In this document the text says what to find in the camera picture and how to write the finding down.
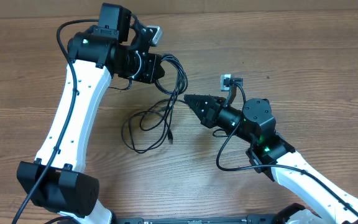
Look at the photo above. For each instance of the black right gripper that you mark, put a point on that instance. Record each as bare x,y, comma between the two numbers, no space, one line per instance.
206,116

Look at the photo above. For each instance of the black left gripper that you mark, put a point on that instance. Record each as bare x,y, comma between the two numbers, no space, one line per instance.
153,64

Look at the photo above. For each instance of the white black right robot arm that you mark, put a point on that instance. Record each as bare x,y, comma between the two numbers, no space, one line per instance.
269,153

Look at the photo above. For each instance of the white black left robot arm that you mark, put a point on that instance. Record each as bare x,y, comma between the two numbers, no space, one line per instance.
116,43

